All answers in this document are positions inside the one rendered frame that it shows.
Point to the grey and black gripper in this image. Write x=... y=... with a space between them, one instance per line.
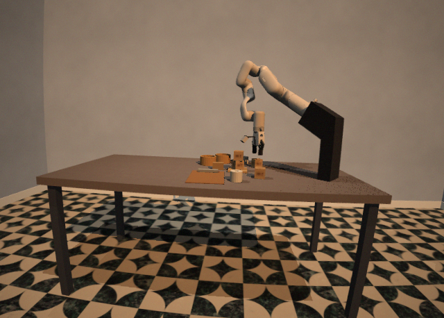
x=258 y=140

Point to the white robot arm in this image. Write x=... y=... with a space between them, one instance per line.
x=271 y=85

